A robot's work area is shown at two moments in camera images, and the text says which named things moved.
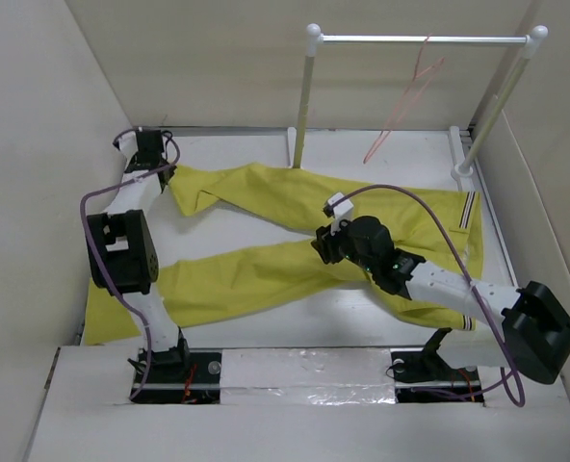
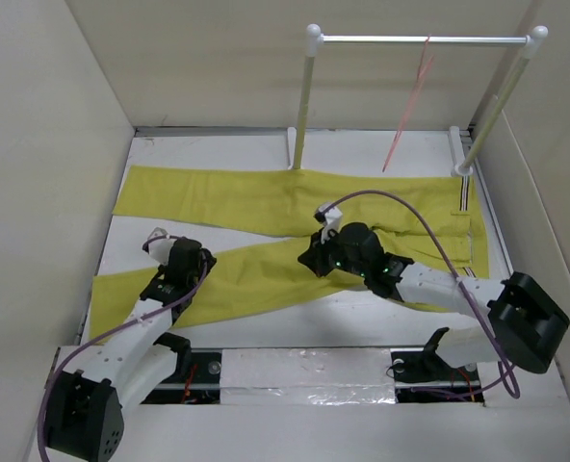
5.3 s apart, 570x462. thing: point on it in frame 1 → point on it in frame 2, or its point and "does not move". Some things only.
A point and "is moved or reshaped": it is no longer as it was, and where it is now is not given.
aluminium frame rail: (319, 130) does not move
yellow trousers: (221, 279) is moved or reshaped
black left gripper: (170, 170) → (209, 264)
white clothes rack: (314, 38) does not move
